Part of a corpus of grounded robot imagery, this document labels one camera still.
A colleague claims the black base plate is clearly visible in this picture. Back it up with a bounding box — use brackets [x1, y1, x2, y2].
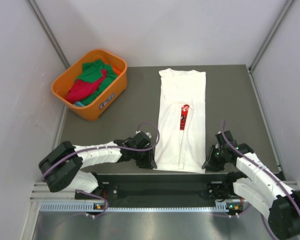
[74, 172, 253, 202]

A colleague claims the light blue t-shirt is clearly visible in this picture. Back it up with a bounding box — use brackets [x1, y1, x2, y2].
[73, 101, 86, 107]

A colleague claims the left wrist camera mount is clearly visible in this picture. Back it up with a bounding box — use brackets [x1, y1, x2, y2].
[145, 132, 152, 139]

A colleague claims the white t-shirt red print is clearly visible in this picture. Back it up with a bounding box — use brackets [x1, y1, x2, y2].
[154, 68, 206, 174]

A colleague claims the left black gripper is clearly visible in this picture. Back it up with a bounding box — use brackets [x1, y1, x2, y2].
[132, 144, 157, 169]

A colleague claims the aluminium frame rail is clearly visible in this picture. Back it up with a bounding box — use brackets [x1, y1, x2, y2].
[29, 181, 300, 201]

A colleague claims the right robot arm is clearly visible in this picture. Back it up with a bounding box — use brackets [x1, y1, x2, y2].
[202, 131, 300, 240]

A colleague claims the right corner frame post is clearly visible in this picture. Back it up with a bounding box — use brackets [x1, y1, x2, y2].
[247, 0, 296, 74]

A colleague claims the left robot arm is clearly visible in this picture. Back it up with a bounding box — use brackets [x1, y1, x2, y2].
[38, 131, 157, 199]

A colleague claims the green t-shirt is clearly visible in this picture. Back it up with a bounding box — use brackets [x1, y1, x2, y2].
[74, 59, 121, 106]

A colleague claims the orange plastic basket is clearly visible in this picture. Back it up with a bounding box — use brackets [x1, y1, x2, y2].
[51, 49, 128, 121]

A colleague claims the corner frame post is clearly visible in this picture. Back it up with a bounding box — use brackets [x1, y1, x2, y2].
[25, 0, 71, 69]
[247, 0, 296, 74]

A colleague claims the grey cable duct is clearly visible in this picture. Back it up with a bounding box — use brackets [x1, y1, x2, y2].
[39, 201, 243, 213]

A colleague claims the left corner frame post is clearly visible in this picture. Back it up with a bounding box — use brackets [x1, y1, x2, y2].
[25, 0, 71, 69]

